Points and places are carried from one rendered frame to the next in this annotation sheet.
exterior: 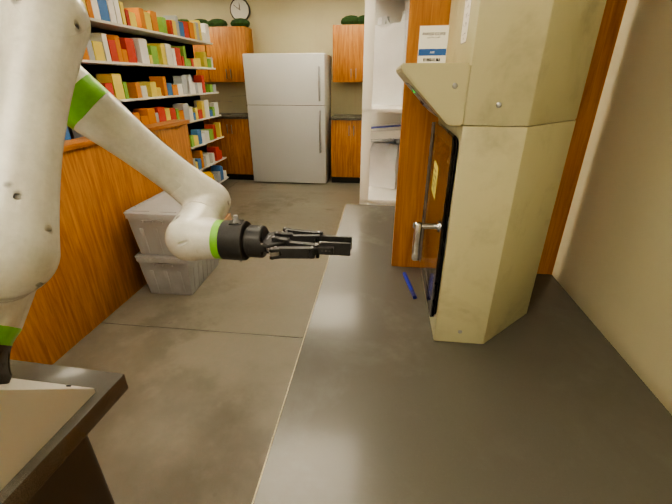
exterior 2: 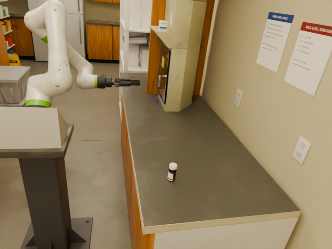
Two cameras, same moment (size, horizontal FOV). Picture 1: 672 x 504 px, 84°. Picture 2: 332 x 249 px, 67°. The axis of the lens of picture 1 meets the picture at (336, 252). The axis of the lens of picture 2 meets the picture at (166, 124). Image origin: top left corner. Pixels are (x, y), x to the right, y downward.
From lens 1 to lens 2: 1.05 m
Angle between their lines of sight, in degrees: 19
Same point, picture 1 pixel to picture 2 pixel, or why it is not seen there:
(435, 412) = (168, 124)
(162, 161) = (74, 54)
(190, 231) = (87, 78)
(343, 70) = not seen: outside the picture
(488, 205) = (179, 69)
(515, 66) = (183, 34)
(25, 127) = (63, 46)
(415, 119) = (154, 41)
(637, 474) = (212, 129)
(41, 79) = (63, 32)
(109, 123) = not seen: hidden behind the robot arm
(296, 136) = not seen: hidden behind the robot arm
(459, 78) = (170, 36)
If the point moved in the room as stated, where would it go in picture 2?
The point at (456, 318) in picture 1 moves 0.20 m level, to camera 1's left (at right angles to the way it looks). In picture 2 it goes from (171, 103) to (145, 104)
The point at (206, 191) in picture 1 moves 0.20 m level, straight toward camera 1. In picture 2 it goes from (87, 65) to (100, 72)
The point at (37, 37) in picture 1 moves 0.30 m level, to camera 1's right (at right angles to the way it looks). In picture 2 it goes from (61, 20) to (116, 24)
